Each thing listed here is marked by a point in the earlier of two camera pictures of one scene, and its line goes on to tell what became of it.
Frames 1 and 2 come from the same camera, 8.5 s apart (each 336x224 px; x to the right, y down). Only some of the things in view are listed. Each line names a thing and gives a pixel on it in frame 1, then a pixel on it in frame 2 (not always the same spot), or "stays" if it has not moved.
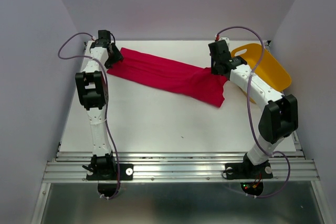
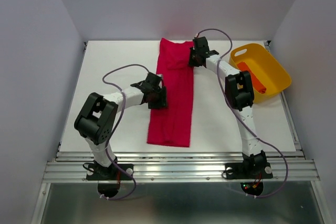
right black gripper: [213, 70] → [191, 62]
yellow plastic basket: [268, 68] stays
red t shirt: [195, 81] → [171, 126]
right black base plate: [233, 171] stays
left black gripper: [117, 56] → [162, 102]
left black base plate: [126, 173] stays
